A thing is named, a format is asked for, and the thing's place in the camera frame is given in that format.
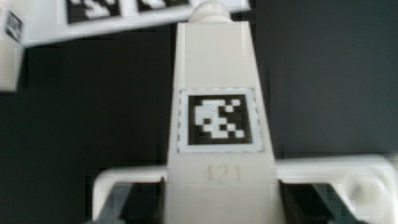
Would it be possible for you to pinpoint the marker tag sheet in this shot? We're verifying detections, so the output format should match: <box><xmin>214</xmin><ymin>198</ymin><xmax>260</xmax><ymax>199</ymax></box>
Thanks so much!
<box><xmin>26</xmin><ymin>0</ymin><xmax>251</xmax><ymax>46</ymax></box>

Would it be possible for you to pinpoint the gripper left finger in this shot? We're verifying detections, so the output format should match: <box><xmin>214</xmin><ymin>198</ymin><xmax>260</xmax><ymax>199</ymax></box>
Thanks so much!
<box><xmin>86</xmin><ymin>182</ymin><xmax>166</xmax><ymax>224</ymax></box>

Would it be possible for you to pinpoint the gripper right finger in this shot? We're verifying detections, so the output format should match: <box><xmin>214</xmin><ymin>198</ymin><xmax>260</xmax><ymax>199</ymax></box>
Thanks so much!
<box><xmin>282</xmin><ymin>182</ymin><xmax>363</xmax><ymax>224</ymax></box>

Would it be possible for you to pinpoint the white desk top tray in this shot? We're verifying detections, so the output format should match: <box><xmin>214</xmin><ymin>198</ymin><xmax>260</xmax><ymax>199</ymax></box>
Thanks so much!
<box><xmin>93</xmin><ymin>153</ymin><xmax>398</xmax><ymax>224</ymax></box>

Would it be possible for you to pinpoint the white desk leg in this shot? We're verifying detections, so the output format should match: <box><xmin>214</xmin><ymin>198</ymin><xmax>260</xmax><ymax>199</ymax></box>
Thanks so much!
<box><xmin>0</xmin><ymin>6</ymin><xmax>26</xmax><ymax>92</ymax></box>
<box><xmin>166</xmin><ymin>0</ymin><xmax>287</xmax><ymax>224</ymax></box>

